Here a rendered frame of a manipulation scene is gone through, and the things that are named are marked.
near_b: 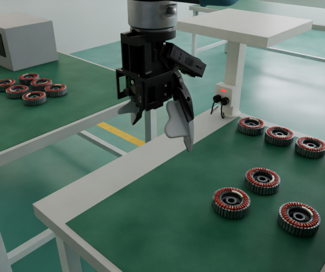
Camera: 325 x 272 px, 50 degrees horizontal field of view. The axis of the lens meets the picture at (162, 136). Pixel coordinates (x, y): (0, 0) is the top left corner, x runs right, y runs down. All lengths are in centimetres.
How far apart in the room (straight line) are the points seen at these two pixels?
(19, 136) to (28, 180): 108
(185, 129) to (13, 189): 208
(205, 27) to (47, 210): 80
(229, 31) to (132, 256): 76
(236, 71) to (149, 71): 104
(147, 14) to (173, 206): 71
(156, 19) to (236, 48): 104
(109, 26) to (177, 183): 474
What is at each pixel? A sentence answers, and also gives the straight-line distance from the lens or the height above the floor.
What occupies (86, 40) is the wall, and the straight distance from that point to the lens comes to 553.
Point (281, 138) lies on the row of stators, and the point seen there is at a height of 79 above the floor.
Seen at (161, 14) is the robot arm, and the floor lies 138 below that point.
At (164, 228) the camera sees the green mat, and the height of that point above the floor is 75.
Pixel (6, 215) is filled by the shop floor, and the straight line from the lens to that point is 238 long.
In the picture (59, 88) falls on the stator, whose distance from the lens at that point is 197.
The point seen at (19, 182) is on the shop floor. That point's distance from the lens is 263.
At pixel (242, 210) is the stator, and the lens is 107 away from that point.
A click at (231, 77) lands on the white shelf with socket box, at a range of 159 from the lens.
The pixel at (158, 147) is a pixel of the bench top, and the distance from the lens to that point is 139.
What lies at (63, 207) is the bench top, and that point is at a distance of 114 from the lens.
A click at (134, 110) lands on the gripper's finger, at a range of 67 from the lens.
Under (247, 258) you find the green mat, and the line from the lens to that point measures 98.
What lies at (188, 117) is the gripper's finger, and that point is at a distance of 58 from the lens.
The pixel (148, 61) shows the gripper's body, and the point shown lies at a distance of 54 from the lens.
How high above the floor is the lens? 147
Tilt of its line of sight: 30 degrees down
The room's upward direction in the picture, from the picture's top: straight up
